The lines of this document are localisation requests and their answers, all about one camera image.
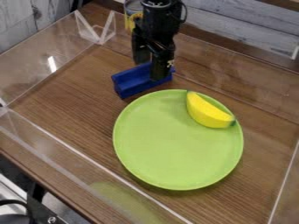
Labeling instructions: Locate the yellow banana slice toy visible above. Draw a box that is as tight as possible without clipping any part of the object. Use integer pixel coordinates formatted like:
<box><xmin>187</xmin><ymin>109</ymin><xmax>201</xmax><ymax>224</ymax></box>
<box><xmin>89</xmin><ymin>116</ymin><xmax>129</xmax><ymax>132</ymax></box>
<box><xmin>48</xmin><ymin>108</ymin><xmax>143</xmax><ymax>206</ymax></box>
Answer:
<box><xmin>185</xmin><ymin>91</ymin><xmax>236</xmax><ymax>129</ymax></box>

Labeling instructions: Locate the blue block object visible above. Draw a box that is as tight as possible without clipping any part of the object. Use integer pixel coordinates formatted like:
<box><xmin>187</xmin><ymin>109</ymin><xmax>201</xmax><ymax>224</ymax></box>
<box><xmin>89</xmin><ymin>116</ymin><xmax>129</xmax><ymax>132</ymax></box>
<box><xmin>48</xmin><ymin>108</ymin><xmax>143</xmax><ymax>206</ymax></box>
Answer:
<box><xmin>111</xmin><ymin>62</ymin><xmax>175</xmax><ymax>99</ymax></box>

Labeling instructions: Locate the clear acrylic triangle bracket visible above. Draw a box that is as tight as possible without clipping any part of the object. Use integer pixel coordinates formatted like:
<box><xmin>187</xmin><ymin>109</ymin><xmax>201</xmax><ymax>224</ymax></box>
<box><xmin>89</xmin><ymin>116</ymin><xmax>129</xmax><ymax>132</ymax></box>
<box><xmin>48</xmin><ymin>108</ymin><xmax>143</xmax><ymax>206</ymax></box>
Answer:
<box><xmin>75</xmin><ymin>10</ymin><xmax>117</xmax><ymax>46</ymax></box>

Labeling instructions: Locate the yellow labelled tin can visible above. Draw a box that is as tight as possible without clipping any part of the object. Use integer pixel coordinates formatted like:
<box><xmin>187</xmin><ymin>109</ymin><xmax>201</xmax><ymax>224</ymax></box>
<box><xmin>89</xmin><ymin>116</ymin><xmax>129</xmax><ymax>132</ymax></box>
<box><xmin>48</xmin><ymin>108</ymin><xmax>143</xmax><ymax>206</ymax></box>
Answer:
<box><xmin>124</xmin><ymin>0</ymin><xmax>145</xmax><ymax>33</ymax></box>

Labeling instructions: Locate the green round plate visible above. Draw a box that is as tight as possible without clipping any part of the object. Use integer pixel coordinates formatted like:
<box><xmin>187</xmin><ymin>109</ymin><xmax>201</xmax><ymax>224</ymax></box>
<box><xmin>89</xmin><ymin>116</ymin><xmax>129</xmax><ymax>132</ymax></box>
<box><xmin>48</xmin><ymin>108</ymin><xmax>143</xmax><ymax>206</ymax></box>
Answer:
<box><xmin>113</xmin><ymin>89</ymin><xmax>244</xmax><ymax>191</ymax></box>

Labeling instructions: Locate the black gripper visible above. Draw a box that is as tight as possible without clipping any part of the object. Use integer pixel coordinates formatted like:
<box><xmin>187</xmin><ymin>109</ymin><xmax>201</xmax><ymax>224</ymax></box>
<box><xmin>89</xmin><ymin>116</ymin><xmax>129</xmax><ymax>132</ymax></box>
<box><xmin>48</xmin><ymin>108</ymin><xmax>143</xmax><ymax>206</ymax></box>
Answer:
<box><xmin>132</xmin><ymin>0</ymin><xmax>185</xmax><ymax>81</ymax></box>

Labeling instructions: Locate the black clamp with cable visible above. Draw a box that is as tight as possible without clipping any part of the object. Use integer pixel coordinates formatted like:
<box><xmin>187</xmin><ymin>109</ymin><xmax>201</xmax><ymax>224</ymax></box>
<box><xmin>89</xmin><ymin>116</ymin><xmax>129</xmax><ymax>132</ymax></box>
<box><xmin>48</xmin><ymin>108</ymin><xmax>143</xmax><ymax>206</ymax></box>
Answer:
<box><xmin>0</xmin><ymin>180</ymin><xmax>69</xmax><ymax>224</ymax></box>

